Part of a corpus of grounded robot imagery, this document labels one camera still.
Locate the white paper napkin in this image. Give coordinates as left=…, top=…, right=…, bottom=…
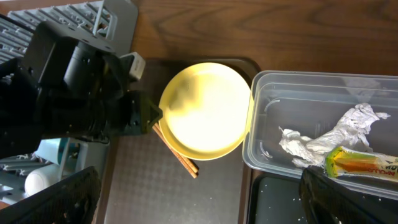
left=279, top=103, right=390, bottom=168

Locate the small white cup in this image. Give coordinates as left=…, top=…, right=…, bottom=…
left=24, top=164, right=60, bottom=196

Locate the wooden chopstick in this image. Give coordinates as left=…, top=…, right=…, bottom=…
left=159, top=125, right=199, bottom=170
left=152, top=123, right=198, bottom=179

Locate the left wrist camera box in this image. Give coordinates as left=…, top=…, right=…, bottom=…
left=120, top=52, right=146, bottom=82

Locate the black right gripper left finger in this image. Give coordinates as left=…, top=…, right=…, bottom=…
left=1, top=166, right=101, bottom=224

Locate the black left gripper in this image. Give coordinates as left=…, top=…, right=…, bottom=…
left=37, top=46, right=164, bottom=142

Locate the grey dishwasher rack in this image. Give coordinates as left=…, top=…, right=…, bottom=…
left=0, top=0, right=139, bottom=206

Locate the brown serving tray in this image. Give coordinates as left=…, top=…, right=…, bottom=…
left=93, top=57, right=262, bottom=224

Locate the light blue bowl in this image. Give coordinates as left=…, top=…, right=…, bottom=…
left=34, top=138, right=81, bottom=165

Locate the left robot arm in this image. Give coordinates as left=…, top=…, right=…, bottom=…
left=1, top=21, right=162, bottom=158

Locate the black waste tray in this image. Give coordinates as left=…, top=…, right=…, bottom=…
left=247, top=172, right=397, bottom=223

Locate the yellow orange snack wrapper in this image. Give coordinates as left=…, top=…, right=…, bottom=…
left=325, top=146, right=397, bottom=182

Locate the clear plastic waste bin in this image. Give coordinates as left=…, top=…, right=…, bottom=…
left=242, top=70, right=398, bottom=202

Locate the yellow round plate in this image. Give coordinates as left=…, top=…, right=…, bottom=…
left=159, top=62, right=253, bottom=161

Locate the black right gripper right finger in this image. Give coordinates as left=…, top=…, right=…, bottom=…
left=299, top=167, right=397, bottom=223

